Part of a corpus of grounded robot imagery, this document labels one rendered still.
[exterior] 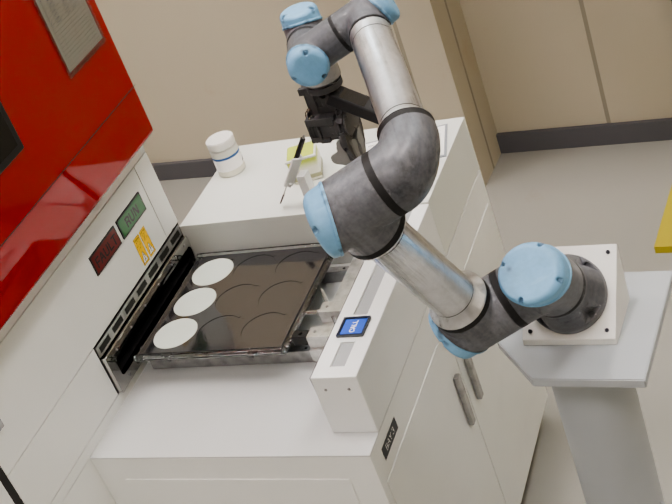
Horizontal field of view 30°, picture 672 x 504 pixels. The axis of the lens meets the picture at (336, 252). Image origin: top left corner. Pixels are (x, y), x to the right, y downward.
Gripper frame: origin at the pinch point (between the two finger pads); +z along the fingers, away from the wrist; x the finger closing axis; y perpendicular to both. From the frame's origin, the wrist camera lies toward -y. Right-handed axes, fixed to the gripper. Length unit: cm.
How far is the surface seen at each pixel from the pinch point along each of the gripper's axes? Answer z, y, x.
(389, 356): 27.5, -4.2, 25.6
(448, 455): 63, -4, 17
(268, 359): 32.4, 26.6, 19.2
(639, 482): 72, -43, 16
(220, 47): 59, 142, -200
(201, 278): 26, 50, -2
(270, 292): 25.8, 29.2, 4.8
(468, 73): 77, 42, -184
